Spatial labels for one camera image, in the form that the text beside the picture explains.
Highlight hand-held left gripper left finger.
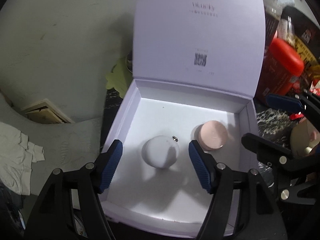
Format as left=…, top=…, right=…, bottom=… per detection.
left=24, top=139, right=123, bottom=240

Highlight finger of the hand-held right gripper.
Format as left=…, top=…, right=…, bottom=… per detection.
left=241, top=132, right=320, bottom=205
left=265, top=91, right=320, bottom=120

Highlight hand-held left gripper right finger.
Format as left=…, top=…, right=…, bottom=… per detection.
left=188, top=140, right=288, bottom=240

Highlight beige round case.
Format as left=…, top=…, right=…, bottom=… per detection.
left=290, top=121, right=320, bottom=158

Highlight white hinged-lid gift box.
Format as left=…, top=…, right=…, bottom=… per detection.
left=100, top=0, right=266, bottom=232

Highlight pink round case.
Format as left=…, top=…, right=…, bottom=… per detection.
left=191, top=120, right=228, bottom=152

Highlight red-lidded jar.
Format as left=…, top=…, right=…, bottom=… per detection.
left=254, top=37, right=304, bottom=105

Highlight red and white packet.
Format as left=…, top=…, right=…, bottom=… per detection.
left=309, top=77, right=320, bottom=95

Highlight light grey quilted bedding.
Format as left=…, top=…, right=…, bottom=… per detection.
left=0, top=90, right=108, bottom=205

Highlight black snack bag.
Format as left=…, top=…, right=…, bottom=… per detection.
left=280, top=5, right=320, bottom=80

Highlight green flower-shaped coaster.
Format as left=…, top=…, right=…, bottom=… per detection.
left=105, top=56, right=133, bottom=98

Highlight clear plastic bottle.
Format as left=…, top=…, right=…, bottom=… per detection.
left=260, top=0, right=283, bottom=53

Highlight white crumpled cloth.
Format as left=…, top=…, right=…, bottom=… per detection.
left=0, top=122, right=45, bottom=195

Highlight wooden picture frame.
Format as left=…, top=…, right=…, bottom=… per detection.
left=21, top=99, right=75, bottom=125

